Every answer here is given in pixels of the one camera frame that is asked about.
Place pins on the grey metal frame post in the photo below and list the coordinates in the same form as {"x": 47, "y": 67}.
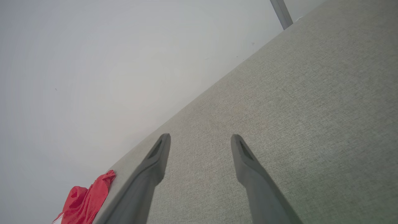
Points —
{"x": 281, "y": 14}

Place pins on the grey fabric sofa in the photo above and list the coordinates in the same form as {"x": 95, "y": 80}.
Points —
{"x": 311, "y": 124}

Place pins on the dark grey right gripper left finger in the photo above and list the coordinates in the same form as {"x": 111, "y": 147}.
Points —
{"x": 146, "y": 186}

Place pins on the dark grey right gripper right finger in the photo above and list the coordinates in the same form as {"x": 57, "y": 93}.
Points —
{"x": 264, "y": 196}

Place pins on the red and white shirt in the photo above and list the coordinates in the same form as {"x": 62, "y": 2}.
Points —
{"x": 84, "y": 202}

